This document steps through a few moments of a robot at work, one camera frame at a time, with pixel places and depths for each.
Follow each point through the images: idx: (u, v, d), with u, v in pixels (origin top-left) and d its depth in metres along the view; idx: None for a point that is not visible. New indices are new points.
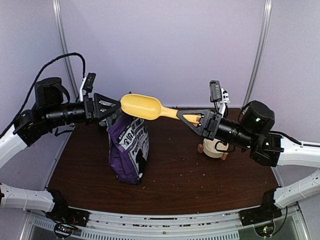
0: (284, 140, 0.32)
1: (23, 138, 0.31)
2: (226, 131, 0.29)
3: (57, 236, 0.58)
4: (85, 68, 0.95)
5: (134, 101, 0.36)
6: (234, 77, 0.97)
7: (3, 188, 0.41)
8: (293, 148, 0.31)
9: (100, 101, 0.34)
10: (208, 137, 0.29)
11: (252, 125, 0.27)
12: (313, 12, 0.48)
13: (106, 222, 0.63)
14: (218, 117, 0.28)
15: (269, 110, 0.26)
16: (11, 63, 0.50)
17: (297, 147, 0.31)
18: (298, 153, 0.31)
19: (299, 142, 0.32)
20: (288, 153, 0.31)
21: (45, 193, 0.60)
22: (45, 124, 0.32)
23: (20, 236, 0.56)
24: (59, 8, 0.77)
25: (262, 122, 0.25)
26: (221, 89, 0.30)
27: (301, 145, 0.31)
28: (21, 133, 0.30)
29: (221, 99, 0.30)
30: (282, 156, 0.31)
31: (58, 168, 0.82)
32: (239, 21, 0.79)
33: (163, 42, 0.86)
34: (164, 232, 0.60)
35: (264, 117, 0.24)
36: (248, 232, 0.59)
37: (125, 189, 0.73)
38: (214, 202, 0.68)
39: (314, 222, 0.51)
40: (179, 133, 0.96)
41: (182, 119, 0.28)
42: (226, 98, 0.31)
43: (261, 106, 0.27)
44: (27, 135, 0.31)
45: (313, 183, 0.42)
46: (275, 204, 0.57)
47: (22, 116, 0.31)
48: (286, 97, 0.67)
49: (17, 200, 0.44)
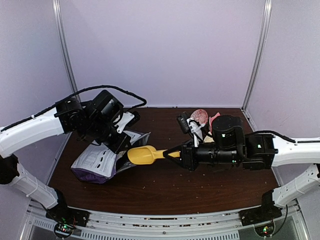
0: (276, 140, 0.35)
1: (62, 125, 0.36)
2: (206, 153, 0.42)
3: (57, 236, 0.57)
4: (84, 69, 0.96)
5: (135, 155, 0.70)
6: (234, 77, 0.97)
7: (20, 169, 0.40)
8: (288, 147, 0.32)
9: (123, 137, 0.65)
10: (192, 168, 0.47)
11: (225, 141, 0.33)
12: (313, 12, 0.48)
13: (106, 222, 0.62)
14: (189, 148, 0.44)
15: (230, 121, 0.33)
16: (13, 64, 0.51)
17: (291, 146, 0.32)
18: (294, 152, 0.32)
19: (293, 140, 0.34)
20: (284, 153, 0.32)
21: (52, 190, 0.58)
22: (85, 123, 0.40)
23: (20, 235, 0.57)
24: (59, 8, 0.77)
25: (230, 133, 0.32)
26: (185, 121, 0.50)
27: (295, 143, 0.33)
28: (62, 117, 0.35)
29: (189, 129, 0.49)
30: (278, 156, 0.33)
31: (58, 168, 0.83)
32: (238, 22, 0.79)
33: (163, 42, 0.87)
34: (164, 232, 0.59)
35: (226, 131, 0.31)
36: (247, 232, 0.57)
37: (125, 189, 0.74)
38: (215, 202, 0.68)
39: (313, 222, 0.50)
40: (178, 133, 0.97)
41: (166, 157, 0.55)
42: (192, 127, 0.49)
43: (225, 119, 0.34)
44: (67, 121, 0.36)
45: (309, 179, 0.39)
46: (276, 205, 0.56)
47: (68, 105, 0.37)
48: (286, 96, 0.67)
49: (29, 186, 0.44)
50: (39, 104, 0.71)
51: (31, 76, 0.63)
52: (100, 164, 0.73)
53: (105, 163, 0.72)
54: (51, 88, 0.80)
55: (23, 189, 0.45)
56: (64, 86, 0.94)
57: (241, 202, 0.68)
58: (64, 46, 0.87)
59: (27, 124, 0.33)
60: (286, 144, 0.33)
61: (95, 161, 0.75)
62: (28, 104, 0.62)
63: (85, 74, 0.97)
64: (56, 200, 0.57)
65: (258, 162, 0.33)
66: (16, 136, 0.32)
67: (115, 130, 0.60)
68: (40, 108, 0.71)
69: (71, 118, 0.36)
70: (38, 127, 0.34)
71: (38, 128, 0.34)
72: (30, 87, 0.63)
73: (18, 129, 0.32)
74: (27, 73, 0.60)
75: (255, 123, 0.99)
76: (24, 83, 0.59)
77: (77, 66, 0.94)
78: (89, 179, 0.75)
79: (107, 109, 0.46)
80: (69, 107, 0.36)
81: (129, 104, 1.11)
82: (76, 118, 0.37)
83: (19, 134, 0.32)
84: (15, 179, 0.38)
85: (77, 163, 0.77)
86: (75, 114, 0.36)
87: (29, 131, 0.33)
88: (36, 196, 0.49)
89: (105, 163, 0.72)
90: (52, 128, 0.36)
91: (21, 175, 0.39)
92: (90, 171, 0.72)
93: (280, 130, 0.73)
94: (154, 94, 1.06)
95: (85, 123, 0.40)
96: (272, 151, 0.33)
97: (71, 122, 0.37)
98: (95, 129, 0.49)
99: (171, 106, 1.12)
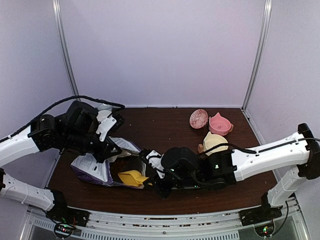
0: (237, 157, 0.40)
1: (36, 144, 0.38)
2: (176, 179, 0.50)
3: (57, 236, 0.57)
4: (84, 69, 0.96)
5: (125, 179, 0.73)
6: (234, 77, 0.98)
7: (5, 180, 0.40)
8: (249, 161, 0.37)
9: (112, 147, 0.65)
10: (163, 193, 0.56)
11: (180, 171, 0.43)
12: (313, 12, 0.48)
13: (106, 222, 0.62)
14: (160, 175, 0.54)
15: (175, 154, 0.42)
16: (12, 64, 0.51)
17: (252, 159, 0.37)
18: (255, 165, 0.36)
19: (254, 151, 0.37)
20: (246, 167, 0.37)
21: (46, 192, 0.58)
22: (56, 139, 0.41)
23: (20, 236, 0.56)
24: (58, 8, 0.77)
25: (179, 166, 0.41)
26: (148, 161, 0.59)
27: (256, 153, 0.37)
28: (34, 137, 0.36)
29: (154, 167, 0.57)
30: (244, 170, 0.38)
31: (58, 168, 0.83)
32: (239, 21, 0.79)
33: (162, 42, 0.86)
34: (164, 232, 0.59)
35: (174, 163, 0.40)
36: (247, 233, 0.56)
37: (125, 189, 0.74)
38: (215, 201, 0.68)
39: (313, 222, 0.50)
40: (178, 133, 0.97)
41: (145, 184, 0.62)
42: (154, 163, 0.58)
43: (172, 152, 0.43)
44: (39, 139, 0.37)
45: (292, 178, 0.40)
46: (272, 205, 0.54)
47: (41, 123, 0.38)
48: (286, 96, 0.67)
49: (18, 194, 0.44)
50: (39, 105, 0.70)
51: (30, 77, 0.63)
52: (97, 166, 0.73)
53: (101, 166, 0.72)
54: (51, 88, 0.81)
55: (14, 198, 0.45)
56: (64, 86, 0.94)
57: (241, 202, 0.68)
58: (64, 46, 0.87)
59: (4, 144, 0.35)
60: (248, 156, 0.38)
61: (92, 163, 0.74)
62: (28, 104, 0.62)
63: (85, 74, 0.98)
64: (53, 203, 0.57)
65: (220, 183, 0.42)
66: None
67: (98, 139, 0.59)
68: (40, 108, 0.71)
69: (44, 136, 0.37)
70: (13, 147, 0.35)
71: (13, 148, 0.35)
72: (30, 88, 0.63)
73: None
74: (27, 73, 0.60)
75: (255, 123, 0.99)
76: (24, 84, 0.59)
77: (77, 66, 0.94)
78: (85, 179, 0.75)
79: (80, 121, 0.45)
80: (42, 125, 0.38)
81: (129, 104, 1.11)
82: (49, 137, 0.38)
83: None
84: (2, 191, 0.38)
85: (75, 160, 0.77)
86: (48, 133, 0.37)
87: (5, 151, 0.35)
88: (31, 200, 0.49)
89: (102, 166, 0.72)
90: (28, 147, 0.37)
91: (7, 186, 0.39)
92: (87, 173, 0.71)
93: (280, 130, 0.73)
94: (154, 94, 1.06)
95: (57, 139, 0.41)
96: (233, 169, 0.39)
97: (44, 140, 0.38)
98: (73, 142, 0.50)
99: (171, 106, 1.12)
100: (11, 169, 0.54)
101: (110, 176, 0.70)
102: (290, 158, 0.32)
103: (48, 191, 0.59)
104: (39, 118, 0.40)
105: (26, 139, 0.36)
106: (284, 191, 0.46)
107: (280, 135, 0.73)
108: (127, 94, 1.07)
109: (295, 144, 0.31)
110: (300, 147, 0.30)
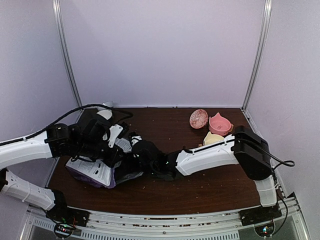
0: (182, 156, 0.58)
1: (50, 150, 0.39)
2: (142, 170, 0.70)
3: (57, 236, 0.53)
4: (84, 69, 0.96)
5: None
6: (233, 77, 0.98)
7: (8, 177, 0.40)
8: (187, 159, 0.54)
9: (119, 153, 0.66)
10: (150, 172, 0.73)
11: (143, 158, 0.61)
12: (314, 11, 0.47)
13: (106, 222, 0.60)
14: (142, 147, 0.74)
15: (140, 145, 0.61)
16: (12, 64, 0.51)
17: (190, 156, 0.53)
18: (191, 162, 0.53)
19: (192, 151, 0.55)
20: (184, 162, 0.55)
21: (47, 191, 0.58)
22: (74, 148, 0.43)
23: (20, 235, 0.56)
24: (59, 8, 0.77)
25: (141, 153, 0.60)
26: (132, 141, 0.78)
27: (192, 153, 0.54)
28: (51, 143, 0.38)
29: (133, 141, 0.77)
30: (182, 165, 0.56)
31: (59, 168, 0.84)
32: (239, 21, 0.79)
33: (162, 42, 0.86)
34: (164, 232, 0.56)
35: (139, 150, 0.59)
36: (248, 233, 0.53)
37: (125, 189, 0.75)
38: (214, 201, 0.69)
39: (314, 223, 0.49)
40: (178, 133, 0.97)
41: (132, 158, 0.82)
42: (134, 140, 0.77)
43: (138, 143, 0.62)
44: (55, 146, 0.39)
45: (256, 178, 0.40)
46: (264, 203, 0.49)
47: (57, 132, 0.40)
48: (286, 96, 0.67)
49: (18, 193, 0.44)
50: (38, 105, 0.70)
51: (30, 77, 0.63)
52: (98, 170, 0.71)
53: (103, 170, 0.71)
54: (51, 87, 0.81)
55: (16, 196, 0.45)
56: (64, 86, 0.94)
57: (241, 202, 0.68)
58: (64, 46, 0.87)
59: (18, 145, 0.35)
60: (187, 155, 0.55)
61: (93, 165, 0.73)
62: (28, 104, 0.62)
63: (85, 75, 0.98)
64: (53, 202, 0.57)
65: (170, 174, 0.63)
66: (6, 155, 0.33)
67: (107, 145, 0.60)
68: (40, 108, 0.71)
69: (60, 145, 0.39)
70: (28, 149, 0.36)
71: (27, 150, 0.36)
72: (30, 87, 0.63)
73: (7, 148, 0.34)
74: (26, 73, 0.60)
75: (254, 123, 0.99)
76: (24, 83, 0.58)
77: (77, 67, 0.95)
78: (85, 179, 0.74)
79: (93, 131, 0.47)
80: (59, 134, 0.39)
81: (129, 104, 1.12)
82: (64, 145, 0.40)
83: (6, 154, 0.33)
84: (4, 188, 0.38)
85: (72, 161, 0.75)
86: (63, 142, 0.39)
87: (18, 152, 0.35)
88: (32, 199, 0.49)
89: (104, 170, 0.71)
90: (40, 152, 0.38)
91: (9, 183, 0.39)
92: (88, 176, 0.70)
93: (279, 130, 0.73)
94: (154, 94, 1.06)
95: (73, 148, 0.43)
96: (175, 165, 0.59)
97: (59, 148, 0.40)
98: (87, 150, 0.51)
99: (171, 106, 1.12)
100: (12, 169, 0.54)
101: (112, 180, 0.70)
102: (216, 156, 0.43)
103: (48, 190, 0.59)
104: (56, 126, 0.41)
105: (42, 144, 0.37)
106: (259, 191, 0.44)
107: (280, 135, 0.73)
108: (127, 94, 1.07)
109: (224, 145, 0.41)
110: (224, 147, 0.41)
